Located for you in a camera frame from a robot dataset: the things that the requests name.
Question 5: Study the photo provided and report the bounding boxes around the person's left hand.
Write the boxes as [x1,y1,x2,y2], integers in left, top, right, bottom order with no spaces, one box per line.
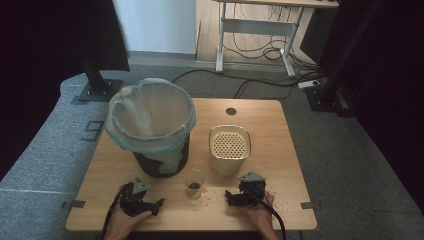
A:
[107,204,153,234]

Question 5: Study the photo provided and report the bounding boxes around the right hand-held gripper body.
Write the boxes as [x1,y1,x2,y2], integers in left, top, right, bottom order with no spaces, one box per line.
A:
[238,171,267,207]

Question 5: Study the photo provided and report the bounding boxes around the black trash bin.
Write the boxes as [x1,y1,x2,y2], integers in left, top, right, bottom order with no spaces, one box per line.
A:
[132,132,191,179]

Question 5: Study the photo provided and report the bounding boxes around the white power strip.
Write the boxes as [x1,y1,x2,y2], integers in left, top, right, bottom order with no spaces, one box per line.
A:
[297,79,321,90]

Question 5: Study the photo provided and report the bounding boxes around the black stand with square base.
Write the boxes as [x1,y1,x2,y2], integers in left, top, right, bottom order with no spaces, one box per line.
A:
[77,49,124,103]

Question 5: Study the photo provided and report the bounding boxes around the cream perforated strainer lid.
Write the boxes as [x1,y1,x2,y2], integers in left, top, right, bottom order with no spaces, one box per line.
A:
[211,129,250,160]

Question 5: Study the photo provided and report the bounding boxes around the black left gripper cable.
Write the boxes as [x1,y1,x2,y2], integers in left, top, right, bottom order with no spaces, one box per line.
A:
[100,185,127,240]

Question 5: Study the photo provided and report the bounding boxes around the scattered tea leaf crumbs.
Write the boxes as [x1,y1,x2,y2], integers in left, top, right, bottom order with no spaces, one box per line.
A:
[199,188,292,215]

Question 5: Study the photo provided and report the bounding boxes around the person's right hand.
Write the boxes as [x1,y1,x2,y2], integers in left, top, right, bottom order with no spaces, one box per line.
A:
[247,192,275,234]

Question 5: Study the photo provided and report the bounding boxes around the black curtain panel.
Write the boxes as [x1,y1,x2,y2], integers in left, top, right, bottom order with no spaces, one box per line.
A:
[0,0,131,174]

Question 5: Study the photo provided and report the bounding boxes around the cream tea waste bucket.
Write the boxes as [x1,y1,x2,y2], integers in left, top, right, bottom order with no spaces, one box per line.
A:
[208,124,252,177]

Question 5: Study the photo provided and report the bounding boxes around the white desk frame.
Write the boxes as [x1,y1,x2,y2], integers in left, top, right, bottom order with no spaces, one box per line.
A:
[214,0,340,79]

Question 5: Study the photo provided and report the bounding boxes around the bundle of black cables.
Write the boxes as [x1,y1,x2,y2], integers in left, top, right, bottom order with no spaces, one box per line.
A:
[222,3,321,73]

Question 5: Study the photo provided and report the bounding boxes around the long black floor cable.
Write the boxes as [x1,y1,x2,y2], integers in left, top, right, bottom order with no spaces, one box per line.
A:
[171,68,303,88]

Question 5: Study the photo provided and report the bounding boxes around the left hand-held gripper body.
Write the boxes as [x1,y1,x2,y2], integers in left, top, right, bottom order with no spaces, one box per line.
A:
[118,177,151,217]

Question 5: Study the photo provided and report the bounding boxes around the black bin with plastic bag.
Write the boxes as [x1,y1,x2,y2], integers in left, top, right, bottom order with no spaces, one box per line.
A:
[104,77,198,175]

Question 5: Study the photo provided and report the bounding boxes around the black stand with dark base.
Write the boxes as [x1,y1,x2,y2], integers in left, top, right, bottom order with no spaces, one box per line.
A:
[304,0,384,118]

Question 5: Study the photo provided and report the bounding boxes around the clear glass cup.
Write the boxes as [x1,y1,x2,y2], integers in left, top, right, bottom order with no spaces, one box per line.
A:
[185,169,206,201]

